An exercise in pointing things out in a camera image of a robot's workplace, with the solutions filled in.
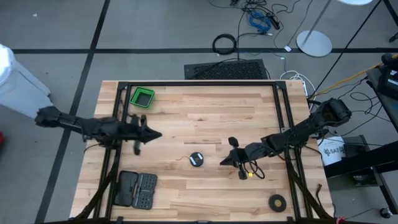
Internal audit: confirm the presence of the white trash bin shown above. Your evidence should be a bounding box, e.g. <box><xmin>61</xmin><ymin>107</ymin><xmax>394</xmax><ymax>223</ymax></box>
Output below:
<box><xmin>0</xmin><ymin>43</ymin><xmax>55</xmax><ymax>120</ymax></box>

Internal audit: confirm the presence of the floor lamp with round base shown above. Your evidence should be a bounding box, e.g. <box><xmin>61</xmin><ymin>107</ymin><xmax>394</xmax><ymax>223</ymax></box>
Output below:
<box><xmin>295</xmin><ymin>0</ymin><xmax>374</xmax><ymax>58</ymax></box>

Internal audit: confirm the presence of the black power brick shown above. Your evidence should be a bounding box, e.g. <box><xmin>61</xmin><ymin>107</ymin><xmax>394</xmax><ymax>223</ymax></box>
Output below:
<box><xmin>269</xmin><ymin>14</ymin><xmax>281</xmax><ymax>30</ymax></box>

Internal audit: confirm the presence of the black side table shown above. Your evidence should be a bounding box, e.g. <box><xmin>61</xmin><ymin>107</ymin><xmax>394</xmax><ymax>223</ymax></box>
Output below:
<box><xmin>323</xmin><ymin>67</ymin><xmax>398</xmax><ymax>215</ymax></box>

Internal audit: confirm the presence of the black cable with yellow tag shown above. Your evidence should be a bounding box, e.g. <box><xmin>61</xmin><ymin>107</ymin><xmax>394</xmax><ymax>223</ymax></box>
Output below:
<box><xmin>243</xmin><ymin>158</ymin><xmax>266</xmax><ymax>180</ymax></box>

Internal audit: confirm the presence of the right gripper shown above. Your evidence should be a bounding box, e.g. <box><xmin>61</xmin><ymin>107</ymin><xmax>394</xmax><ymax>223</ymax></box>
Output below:
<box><xmin>220</xmin><ymin>136</ymin><xmax>259</xmax><ymax>180</ymax></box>

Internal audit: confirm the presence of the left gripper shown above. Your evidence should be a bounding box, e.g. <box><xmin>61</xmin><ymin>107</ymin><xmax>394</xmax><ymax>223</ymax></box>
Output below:
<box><xmin>123</xmin><ymin>114</ymin><xmax>163</xmax><ymax>156</ymax></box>

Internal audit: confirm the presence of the white cable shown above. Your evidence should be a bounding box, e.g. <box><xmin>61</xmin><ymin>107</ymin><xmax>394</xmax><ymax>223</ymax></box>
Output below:
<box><xmin>279</xmin><ymin>70</ymin><xmax>313</xmax><ymax>97</ymax></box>

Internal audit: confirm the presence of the blue cable bundle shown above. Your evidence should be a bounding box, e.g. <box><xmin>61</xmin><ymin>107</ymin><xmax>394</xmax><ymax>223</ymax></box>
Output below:
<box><xmin>248</xmin><ymin>11</ymin><xmax>272</xmax><ymax>32</ymax></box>

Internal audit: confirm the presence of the black aluminium table frame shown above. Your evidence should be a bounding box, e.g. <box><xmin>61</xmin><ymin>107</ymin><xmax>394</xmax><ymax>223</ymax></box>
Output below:
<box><xmin>70</xmin><ymin>80</ymin><xmax>335</xmax><ymax>224</ymax></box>

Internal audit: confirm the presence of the green square plastic bin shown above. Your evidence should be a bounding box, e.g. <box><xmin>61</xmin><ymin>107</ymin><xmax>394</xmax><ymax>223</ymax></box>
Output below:
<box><xmin>129</xmin><ymin>86</ymin><xmax>155</xmax><ymax>110</ymax></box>

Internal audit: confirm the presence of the black wire spool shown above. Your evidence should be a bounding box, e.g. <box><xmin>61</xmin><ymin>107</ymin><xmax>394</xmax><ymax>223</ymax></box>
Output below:
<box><xmin>189</xmin><ymin>151</ymin><xmax>205</xmax><ymax>168</ymax></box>

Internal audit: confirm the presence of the black tape roll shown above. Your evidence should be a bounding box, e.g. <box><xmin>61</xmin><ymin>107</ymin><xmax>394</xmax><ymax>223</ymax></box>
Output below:
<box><xmin>268</xmin><ymin>194</ymin><xmax>287</xmax><ymax>213</ymax></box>

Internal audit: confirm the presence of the slanted black pole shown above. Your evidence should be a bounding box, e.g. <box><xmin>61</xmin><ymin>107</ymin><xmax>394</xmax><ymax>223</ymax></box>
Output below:
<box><xmin>310</xmin><ymin>0</ymin><xmax>383</xmax><ymax>98</ymax></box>

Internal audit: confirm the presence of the coiled black cable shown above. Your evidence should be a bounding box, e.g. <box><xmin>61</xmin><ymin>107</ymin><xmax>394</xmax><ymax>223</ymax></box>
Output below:
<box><xmin>212</xmin><ymin>33</ymin><xmax>238</xmax><ymax>56</ymax></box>

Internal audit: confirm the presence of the open black bit set case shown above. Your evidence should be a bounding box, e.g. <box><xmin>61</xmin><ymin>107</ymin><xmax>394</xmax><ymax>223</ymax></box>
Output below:
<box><xmin>113</xmin><ymin>170</ymin><xmax>159</xmax><ymax>210</ymax></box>

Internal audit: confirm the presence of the black floor mat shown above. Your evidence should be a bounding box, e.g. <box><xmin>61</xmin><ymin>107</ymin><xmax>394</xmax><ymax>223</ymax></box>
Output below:
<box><xmin>183</xmin><ymin>58</ymin><xmax>269</xmax><ymax>80</ymax></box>

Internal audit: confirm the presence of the black device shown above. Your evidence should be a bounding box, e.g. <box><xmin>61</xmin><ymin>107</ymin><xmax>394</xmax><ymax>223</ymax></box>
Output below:
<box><xmin>381</xmin><ymin>52</ymin><xmax>398</xmax><ymax>101</ymax></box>

